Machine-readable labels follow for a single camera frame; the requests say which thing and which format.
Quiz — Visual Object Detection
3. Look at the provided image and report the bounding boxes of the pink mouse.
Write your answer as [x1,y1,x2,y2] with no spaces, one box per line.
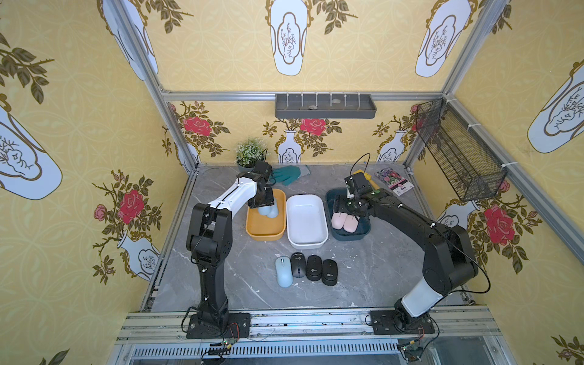
[331,212,348,230]
[342,215,359,234]

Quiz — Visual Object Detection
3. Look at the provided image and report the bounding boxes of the light blue mouse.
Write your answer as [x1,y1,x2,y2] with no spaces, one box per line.
[275,256,294,288]
[257,206,272,216]
[267,201,279,218]

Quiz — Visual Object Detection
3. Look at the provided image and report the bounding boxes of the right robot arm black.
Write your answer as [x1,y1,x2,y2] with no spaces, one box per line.
[339,173,479,326]

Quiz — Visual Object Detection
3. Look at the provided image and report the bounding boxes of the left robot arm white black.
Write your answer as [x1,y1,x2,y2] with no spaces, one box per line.
[186,161,275,333]

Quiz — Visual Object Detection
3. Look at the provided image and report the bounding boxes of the teal storage box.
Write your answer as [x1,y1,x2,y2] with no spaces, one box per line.
[325,188,371,242]

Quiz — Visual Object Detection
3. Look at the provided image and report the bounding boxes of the yellow storage box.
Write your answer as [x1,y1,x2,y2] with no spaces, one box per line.
[246,189,287,241]

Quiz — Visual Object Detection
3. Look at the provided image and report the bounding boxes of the white storage box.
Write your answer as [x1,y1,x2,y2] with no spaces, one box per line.
[285,194,329,250]

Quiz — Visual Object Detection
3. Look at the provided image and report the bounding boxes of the potted green plant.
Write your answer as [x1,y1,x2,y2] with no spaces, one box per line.
[236,138,268,171]

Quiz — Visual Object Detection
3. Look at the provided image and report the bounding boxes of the green rubber glove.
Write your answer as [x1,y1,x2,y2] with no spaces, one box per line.
[272,165,310,186]

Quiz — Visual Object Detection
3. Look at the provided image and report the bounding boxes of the flower seed packet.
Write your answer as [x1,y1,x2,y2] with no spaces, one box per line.
[375,167,414,196]

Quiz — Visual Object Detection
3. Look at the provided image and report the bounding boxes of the black mouse right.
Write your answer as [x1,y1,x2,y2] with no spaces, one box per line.
[321,259,339,287]

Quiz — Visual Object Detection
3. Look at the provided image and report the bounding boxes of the black mouse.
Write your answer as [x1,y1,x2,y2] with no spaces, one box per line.
[321,259,339,287]
[290,252,307,278]
[306,255,322,281]

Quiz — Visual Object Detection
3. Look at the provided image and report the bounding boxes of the black mouse middle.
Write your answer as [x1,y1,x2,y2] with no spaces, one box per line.
[306,255,322,281]

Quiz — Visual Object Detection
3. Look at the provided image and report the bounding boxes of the black mouse left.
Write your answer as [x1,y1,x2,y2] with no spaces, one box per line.
[290,252,307,278]

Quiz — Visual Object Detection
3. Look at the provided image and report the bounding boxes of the grey wall shelf tray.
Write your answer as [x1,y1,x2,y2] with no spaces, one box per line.
[275,92,377,120]

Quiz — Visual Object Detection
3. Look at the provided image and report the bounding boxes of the black wire mesh basket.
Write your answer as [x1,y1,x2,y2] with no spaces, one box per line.
[414,99,507,202]

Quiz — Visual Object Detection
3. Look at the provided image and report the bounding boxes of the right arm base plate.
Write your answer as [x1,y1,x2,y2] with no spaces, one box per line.
[370,310,436,337]

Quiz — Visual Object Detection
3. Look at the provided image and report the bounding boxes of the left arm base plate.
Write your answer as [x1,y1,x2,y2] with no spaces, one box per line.
[186,313,251,339]

